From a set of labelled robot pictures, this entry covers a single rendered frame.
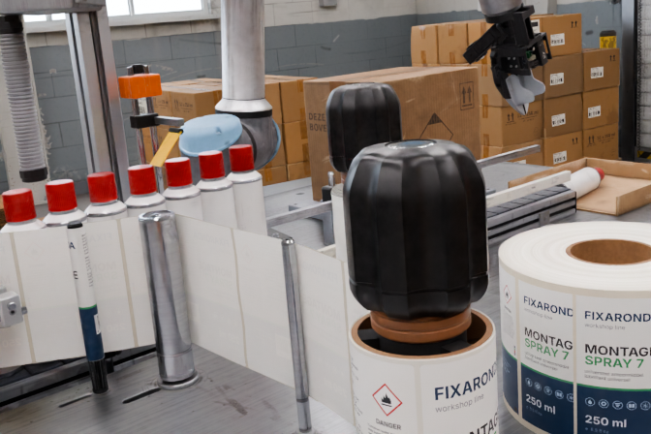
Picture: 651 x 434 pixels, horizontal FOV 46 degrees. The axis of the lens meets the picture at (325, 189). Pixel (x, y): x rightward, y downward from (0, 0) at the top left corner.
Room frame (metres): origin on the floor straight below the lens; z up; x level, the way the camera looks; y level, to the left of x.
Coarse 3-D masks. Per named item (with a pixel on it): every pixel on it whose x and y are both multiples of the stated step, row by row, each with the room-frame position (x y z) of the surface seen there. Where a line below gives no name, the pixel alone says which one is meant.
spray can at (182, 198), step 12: (168, 168) 0.99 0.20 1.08; (180, 168) 0.98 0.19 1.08; (168, 180) 0.99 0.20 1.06; (180, 180) 0.98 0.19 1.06; (192, 180) 1.00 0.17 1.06; (168, 192) 0.98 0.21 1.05; (180, 192) 0.98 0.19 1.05; (192, 192) 0.98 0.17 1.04; (168, 204) 0.98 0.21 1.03; (180, 204) 0.97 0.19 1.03; (192, 204) 0.98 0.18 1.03; (192, 216) 0.98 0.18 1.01
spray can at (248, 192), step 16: (240, 144) 1.08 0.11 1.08; (240, 160) 1.05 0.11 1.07; (240, 176) 1.05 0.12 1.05; (256, 176) 1.05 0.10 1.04; (240, 192) 1.04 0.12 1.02; (256, 192) 1.05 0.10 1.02; (240, 208) 1.04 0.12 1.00; (256, 208) 1.05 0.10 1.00; (240, 224) 1.04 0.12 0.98; (256, 224) 1.05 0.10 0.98
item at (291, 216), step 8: (536, 144) 1.55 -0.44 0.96; (512, 152) 1.49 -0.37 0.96; (520, 152) 1.50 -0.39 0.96; (528, 152) 1.52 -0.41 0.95; (536, 152) 1.53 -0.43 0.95; (480, 160) 1.43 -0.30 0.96; (488, 160) 1.44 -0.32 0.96; (496, 160) 1.45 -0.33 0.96; (504, 160) 1.47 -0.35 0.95; (480, 168) 1.43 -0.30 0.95; (304, 208) 1.17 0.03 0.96; (312, 208) 1.17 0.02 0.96; (320, 208) 1.18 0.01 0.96; (328, 208) 1.19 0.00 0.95; (272, 216) 1.14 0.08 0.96; (280, 216) 1.13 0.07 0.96; (288, 216) 1.14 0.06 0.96; (296, 216) 1.15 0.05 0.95; (304, 216) 1.16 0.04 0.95; (272, 224) 1.12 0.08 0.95; (280, 224) 1.13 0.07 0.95
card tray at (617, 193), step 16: (576, 160) 1.79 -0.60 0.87; (592, 160) 1.80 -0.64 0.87; (608, 160) 1.77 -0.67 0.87; (528, 176) 1.67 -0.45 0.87; (544, 176) 1.71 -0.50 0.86; (608, 176) 1.75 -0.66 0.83; (624, 176) 1.74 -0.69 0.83; (640, 176) 1.70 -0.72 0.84; (592, 192) 1.62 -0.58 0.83; (608, 192) 1.61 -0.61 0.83; (624, 192) 1.60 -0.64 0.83; (640, 192) 1.48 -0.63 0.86; (576, 208) 1.50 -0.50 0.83; (592, 208) 1.49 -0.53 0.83; (608, 208) 1.48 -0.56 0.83; (624, 208) 1.44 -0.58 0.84
